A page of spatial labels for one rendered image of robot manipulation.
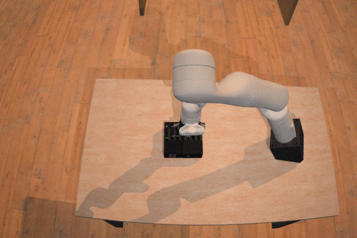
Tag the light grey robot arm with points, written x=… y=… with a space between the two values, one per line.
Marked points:
x=194 y=84

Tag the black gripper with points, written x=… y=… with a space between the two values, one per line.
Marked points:
x=177 y=126

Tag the black lighting desk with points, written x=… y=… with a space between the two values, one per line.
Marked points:
x=177 y=146

